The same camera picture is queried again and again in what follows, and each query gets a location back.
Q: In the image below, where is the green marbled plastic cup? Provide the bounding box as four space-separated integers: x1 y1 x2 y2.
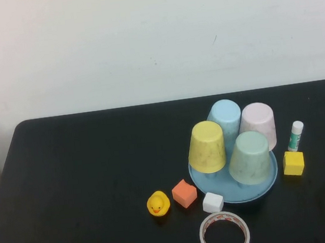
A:
224 128 274 188

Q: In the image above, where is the blue cup stand with pegs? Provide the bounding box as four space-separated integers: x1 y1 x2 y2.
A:
187 148 283 210

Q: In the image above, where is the yellow marbled plastic cup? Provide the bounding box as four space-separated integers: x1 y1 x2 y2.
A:
184 118 228 175

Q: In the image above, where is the light blue plastic cup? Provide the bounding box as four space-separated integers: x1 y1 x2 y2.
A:
204 97 246 152

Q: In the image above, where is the pink marbled plastic cup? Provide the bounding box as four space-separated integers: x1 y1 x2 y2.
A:
237 100 279 154

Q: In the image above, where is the yellow rubber duck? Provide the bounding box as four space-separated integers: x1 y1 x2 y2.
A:
145 189 172 218

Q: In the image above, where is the orange cube block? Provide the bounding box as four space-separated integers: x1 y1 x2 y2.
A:
170 178 199 211

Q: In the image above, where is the white cube block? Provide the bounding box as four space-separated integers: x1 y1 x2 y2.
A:
201 190 225 214

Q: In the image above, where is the white tape roll red print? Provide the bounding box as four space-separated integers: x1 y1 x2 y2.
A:
197 208 251 243

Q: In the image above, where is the yellow cube block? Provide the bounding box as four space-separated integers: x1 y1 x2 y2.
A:
281 149 307 177

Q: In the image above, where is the green and white glue stick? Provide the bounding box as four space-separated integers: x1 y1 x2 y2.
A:
284 120 307 153

